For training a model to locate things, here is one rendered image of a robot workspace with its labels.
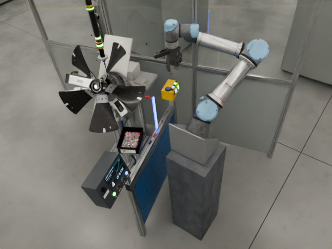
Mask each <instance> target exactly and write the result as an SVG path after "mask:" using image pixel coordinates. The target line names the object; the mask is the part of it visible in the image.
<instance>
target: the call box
mask: <svg viewBox="0 0 332 249"><path fill-rule="evenodd" d="M174 83H175V80H169V79H168V80H167V82H166V84H165V85H164V87H163V89H162V90H161V93H162V99H165V100H169V101H173V100H174V99H175V97H176V95H177V93H178V92H179V89H178V90H177V92H176V93H175V95H174V91H175V90H176V88H177V86H178V85H179V81H178V82H177V84H176V85H175V86H174V88H172V86H173V84H174ZM166 87H170V88H171V89H173V91H172V90H166Z"/></svg>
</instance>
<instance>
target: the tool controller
mask: <svg viewBox="0 0 332 249"><path fill-rule="evenodd" d="M125 171H127V172H128V174H127V175H125ZM130 174H131V172H130V170H129V168H128V167H127V165H126V163H125V162H124V160H123V158H122V157H121V155H120V154H119V153H117V152H108V151H104V153H103V154H102V156H101V157H100V159H99V160H98V162H97V163H96V165H95V166H94V167H93V169H92V170H91V172H90V173H89V175H88V176H87V178H86V179H85V181H84V182H83V184H82V185H81V188H82V189H83V190H84V191H85V192H86V194H87V195H88V196H89V197H90V199H91V200H92V201H93V202H94V203H95V205H96V206H99V207H104V208H109V209H111V207H112V206H113V204H114V202H115V200H116V199H117V197H118V195H119V193H120V192H121V190H122V188H123V186H124V185H125V183H126V181H127V179H128V178H129V176H130ZM122 177H123V178H124V181H123V182H121V178H122ZM113 178H114V179H115V181H116V182H117V184H116V186H115V188H114V189H113V190H112V188H111V187H110V186H109V185H110V183H111V181H112V180H113ZM118 184H119V185H120V188H119V189H117V185H118ZM113 192H116V195H115V196H113V195H112V194H113Z"/></svg>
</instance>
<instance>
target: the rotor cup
mask: <svg viewBox="0 0 332 249"><path fill-rule="evenodd" d="M109 84H112V82H111V81H110V80H109V79H108V78H106V80H105V81H104V79H103V78H100V79H92V80H91V81H90V83H89V89H90V91H91V92H92V93H93V94H99V95H104V94H107V96H108V95H109V94H110V93H106V92H105V89H106V88H107V87H108V86H109ZM95 85H97V88H95ZM104 87H105V88H104Z"/></svg>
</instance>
